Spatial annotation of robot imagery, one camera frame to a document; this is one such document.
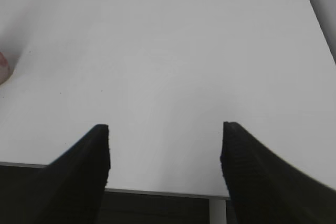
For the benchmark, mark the tea bottle with pink label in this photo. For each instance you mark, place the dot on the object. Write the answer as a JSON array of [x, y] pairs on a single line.
[[5, 69]]

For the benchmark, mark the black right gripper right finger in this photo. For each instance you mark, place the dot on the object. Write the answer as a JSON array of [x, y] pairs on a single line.
[[264, 188]]

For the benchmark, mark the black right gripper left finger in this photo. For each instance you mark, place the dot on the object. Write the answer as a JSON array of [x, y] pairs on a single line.
[[71, 188]]

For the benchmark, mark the white table leg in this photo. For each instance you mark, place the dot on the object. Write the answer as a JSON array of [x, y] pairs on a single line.
[[217, 211]]

